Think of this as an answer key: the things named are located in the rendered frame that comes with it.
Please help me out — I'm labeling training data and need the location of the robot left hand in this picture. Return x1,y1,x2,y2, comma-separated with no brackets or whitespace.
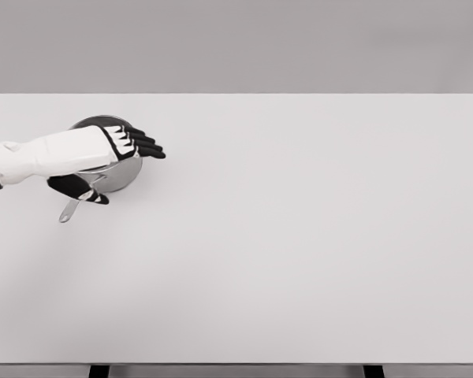
33,125,167,206

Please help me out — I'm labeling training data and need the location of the silver metal pot with handle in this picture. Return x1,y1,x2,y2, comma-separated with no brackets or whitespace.
58,114,143,224

